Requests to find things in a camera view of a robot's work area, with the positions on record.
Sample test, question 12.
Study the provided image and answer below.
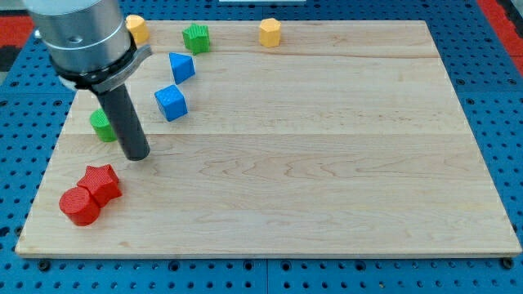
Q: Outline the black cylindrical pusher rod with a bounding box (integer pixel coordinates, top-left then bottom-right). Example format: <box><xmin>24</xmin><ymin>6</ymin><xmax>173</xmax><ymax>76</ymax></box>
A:
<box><xmin>97</xmin><ymin>84</ymin><xmax>150</xmax><ymax>161</ymax></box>

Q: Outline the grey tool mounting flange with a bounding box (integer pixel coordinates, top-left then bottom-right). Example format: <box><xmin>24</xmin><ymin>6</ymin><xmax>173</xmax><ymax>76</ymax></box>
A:
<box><xmin>56</xmin><ymin>38</ymin><xmax>154</xmax><ymax>95</ymax></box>

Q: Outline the green cylinder block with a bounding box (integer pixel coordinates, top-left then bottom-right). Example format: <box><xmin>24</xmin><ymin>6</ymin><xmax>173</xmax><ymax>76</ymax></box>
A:
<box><xmin>89</xmin><ymin>109</ymin><xmax>117</xmax><ymax>142</ymax></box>

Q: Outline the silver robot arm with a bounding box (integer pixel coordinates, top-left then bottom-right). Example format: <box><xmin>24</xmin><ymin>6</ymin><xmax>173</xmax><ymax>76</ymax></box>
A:
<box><xmin>23</xmin><ymin>0</ymin><xmax>152</xmax><ymax>161</ymax></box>

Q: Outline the blue cube block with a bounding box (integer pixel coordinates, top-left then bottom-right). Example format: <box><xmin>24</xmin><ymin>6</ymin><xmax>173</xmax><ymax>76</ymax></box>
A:
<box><xmin>154</xmin><ymin>85</ymin><xmax>188</xmax><ymax>122</ymax></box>

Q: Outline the yellow pentagon block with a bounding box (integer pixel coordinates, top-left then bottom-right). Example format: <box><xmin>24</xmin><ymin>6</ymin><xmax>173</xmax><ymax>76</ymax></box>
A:
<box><xmin>125</xmin><ymin>15</ymin><xmax>150</xmax><ymax>44</ymax></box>

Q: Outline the blue triangular prism block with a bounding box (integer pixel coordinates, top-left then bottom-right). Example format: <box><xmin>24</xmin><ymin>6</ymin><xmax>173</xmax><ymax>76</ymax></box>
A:
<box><xmin>168</xmin><ymin>52</ymin><xmax>195</xmax><ymax>85</ymax></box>

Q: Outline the green star block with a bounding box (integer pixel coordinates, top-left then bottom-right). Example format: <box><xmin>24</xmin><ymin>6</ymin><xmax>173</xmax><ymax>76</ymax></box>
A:
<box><xmin>182</xmin><ymin>23</ymin><xmax>210</xmax><ymax>55</ymax></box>

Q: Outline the red star block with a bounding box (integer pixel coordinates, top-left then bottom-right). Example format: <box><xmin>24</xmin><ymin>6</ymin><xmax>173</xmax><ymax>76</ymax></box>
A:
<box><xmin>77</xmin><ymin>164</ymin><xmax>122</xmax><ymax>207</ymax></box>

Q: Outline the red cylinder block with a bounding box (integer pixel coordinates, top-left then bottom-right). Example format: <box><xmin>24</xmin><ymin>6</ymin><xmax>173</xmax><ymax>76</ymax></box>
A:
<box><xmin>59</xmin><ymin>186</ymin><xmax>101</xmax><ymax>226</ymax></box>

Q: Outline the yellow hexagon block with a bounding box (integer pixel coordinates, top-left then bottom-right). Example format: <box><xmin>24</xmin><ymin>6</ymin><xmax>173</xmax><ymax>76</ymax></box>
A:
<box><xmin>259</xmin><ymin>18</ymin><xmax>281</xmax><ymax>47</ymax></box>

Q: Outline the wooden board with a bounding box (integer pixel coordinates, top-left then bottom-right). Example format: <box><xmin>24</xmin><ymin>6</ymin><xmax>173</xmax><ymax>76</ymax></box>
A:
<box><xmin>16</xmin><ymin>20</ymin><xmax>521</xmax><ymax>259</ymax></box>

